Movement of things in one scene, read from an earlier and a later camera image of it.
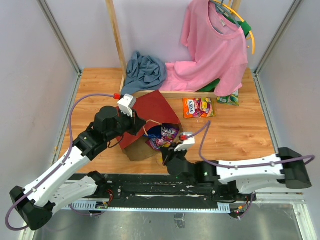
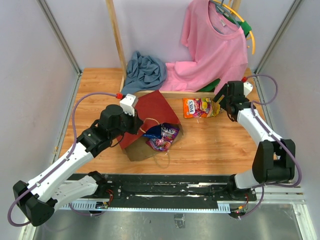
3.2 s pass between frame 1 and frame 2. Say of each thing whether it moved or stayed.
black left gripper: stayed
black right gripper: moved
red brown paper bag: stayed
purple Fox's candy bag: stayed
